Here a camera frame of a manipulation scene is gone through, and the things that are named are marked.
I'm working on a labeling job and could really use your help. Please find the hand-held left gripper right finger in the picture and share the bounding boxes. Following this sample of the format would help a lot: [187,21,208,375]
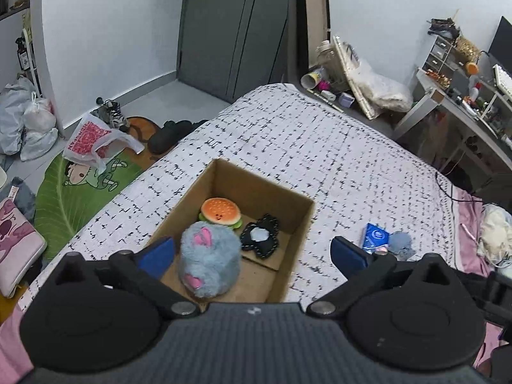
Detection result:
[305,235,476,321]

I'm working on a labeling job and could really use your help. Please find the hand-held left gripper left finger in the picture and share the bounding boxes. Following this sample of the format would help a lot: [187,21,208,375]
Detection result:
[40,236,203,321]

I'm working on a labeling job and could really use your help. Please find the grey pink plush toy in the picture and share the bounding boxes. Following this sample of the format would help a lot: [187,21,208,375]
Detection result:
[178,220,243,299]

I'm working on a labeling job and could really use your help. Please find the burger plush toy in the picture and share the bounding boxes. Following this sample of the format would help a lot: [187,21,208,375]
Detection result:
[199,197,243,231]

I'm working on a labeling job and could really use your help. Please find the brown cardboard box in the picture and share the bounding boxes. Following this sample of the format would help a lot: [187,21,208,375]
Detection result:
[146,158,316,313]

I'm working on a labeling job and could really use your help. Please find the black plush toy white patch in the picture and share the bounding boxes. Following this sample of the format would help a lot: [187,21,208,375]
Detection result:
[239,213,281,259]

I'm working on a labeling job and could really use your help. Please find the blue tissue pack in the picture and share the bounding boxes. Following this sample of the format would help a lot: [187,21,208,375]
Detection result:
[361,222,391,255]

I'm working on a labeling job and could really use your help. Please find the blue-grey fluffy cloth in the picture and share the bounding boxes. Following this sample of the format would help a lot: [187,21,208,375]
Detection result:
[389,231,413,260]

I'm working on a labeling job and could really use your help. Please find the cream cloth bundle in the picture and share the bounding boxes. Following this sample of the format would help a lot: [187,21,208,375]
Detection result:
[477,203,512,267]

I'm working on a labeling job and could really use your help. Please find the pink bed sheet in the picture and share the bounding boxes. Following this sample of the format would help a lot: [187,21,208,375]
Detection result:
[450,187,512,284]

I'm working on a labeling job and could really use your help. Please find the green cartoon rug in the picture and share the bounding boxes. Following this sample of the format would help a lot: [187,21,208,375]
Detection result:
[34,150,157,261]

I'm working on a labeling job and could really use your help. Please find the black slippers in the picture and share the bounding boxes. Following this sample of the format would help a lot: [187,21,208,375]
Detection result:
[147,119,209,155]

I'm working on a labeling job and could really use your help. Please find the brown round mat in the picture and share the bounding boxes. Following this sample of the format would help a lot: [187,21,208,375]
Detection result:
[126,116,161,163]

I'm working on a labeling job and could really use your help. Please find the red patterned plastic bag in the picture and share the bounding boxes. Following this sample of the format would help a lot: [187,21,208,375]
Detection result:
[63,112,145,173]

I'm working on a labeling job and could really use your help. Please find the pink cushion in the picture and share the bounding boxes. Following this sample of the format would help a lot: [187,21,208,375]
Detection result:
[0,197,48,299]

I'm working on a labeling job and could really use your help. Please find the grey fluffy fabric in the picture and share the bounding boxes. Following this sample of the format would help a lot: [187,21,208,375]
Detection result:
[9,177,37,225]

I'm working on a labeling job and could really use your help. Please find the striped sneakers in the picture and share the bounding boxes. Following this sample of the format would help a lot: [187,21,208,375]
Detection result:
[95,97,129,132]

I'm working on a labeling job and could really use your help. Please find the white desk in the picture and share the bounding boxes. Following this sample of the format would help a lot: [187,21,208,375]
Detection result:
[393,67,512,187]

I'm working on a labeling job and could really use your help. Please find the white plastic bag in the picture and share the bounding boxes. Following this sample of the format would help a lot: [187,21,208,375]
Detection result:
[19,95,59,162]

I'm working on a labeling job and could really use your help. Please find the paper tube cup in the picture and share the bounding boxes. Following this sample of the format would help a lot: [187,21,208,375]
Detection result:
[300,68,327,89]

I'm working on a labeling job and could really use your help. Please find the clear plastic jar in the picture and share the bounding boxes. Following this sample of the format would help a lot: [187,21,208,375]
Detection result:
[315,41,341,89]

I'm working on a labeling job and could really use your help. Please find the grey plastic bag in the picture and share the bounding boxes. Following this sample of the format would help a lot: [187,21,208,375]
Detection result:
[0,75,37,156]

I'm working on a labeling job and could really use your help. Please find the white keyboard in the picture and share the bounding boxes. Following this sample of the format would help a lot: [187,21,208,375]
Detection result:
[492,64,512,99]

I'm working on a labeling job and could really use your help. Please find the grey drawer organizer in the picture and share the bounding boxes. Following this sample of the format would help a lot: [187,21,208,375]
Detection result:
[421,34,457,73]

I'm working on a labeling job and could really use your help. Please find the dark grey wardrobe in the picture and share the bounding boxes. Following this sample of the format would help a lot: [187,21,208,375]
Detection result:
[177,0,299,104]

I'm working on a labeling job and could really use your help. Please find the leaning brown board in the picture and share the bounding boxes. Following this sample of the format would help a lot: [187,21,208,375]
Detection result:
[295,0,332,78]

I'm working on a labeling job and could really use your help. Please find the black monitor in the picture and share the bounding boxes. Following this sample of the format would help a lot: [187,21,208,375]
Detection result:
[487,15,512,67]

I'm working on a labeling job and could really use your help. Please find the white storage shelf unit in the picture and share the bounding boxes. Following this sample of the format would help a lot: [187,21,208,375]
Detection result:
[0,0,44,97]

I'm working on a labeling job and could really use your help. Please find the black cable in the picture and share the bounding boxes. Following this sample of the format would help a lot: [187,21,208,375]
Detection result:
[434,169,483,203]

